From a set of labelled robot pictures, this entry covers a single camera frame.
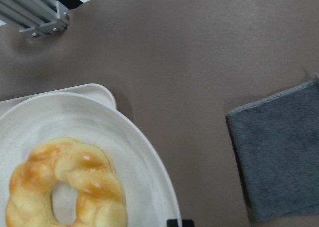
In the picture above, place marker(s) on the yellow twisted donut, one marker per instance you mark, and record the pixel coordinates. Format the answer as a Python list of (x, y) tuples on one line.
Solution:
[(85, 167)]

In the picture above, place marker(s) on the grey folded cloth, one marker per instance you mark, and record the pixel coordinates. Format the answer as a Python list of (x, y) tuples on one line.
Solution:
[(276, 142)]

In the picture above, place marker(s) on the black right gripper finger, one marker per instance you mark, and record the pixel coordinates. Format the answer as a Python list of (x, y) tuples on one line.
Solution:
[(183, 223)]

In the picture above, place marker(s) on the cream plastic tray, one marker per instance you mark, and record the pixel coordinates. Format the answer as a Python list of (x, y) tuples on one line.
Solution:
[(92, 90)]

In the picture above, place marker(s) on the aluminium frame post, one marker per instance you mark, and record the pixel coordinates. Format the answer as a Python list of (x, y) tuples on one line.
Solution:
[(35, 17)]

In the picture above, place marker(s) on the white round plate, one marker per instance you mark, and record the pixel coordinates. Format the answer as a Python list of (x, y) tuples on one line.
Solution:
[(150, 196)]

